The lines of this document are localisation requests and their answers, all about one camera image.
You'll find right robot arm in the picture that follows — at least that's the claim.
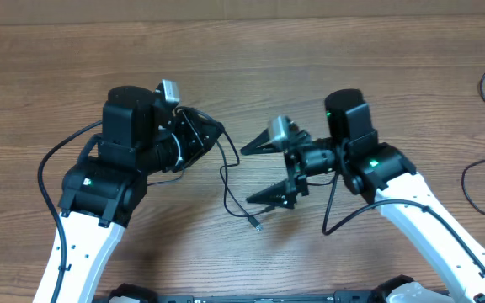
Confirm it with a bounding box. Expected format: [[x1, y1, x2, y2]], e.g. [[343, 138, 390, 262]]
[[241, 88, 485, 302]]

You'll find left camera black cable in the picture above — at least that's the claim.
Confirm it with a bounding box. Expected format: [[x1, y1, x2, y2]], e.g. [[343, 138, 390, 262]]
[[36, 120, 104, 303]]

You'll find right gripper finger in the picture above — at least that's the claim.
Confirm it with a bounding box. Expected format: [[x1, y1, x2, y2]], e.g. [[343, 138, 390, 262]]
[[240, 129, 280, 156], [246, 179, 297, 209]]

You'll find camera black cable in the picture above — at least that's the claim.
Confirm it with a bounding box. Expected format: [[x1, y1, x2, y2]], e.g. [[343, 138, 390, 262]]
[[322, 167, 485, 302], [36, 120, 104, 303]]

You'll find right camera black cable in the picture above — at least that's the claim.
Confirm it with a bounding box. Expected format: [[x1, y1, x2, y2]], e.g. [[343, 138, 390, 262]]
[[322, 167, 485, 302]]

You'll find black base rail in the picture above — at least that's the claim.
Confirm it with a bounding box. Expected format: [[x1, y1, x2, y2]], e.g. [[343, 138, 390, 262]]
[[157, 290, 384, 303]]

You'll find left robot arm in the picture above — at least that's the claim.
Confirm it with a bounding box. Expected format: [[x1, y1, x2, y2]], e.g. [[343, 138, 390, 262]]
[[34, 80, 224, 302]]

